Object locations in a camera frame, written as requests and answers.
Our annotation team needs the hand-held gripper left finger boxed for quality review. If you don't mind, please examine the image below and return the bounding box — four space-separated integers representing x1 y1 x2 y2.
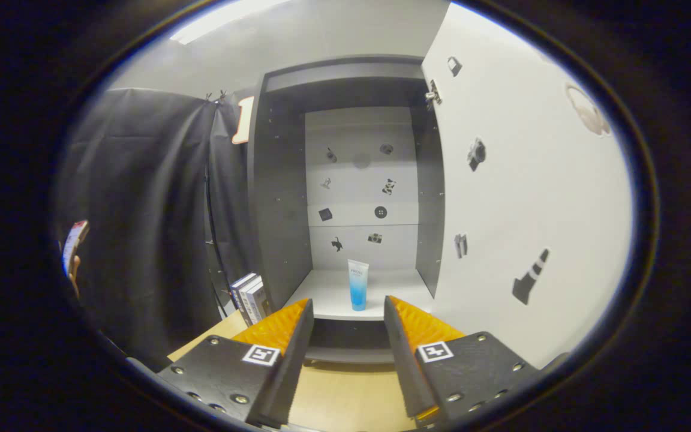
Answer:
155 298 316 428

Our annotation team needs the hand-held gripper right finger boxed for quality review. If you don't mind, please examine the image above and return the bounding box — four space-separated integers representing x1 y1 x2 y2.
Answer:
383 295 543 428

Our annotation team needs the blue white cosmetic tube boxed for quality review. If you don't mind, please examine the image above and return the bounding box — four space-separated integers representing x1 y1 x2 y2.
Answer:
347 259 369 311

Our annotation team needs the white cabinet door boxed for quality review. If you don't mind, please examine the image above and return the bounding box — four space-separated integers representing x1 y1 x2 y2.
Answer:
420 3 633 370

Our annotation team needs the black backdrop cloth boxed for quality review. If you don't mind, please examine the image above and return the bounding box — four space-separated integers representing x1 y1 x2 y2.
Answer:
55 89 262 368

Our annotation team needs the small white red box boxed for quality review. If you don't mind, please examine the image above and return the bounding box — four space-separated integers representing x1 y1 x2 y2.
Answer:
62 220 90 277

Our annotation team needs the metal door hinge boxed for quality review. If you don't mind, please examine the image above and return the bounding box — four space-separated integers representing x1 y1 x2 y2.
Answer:
425 79 444 112

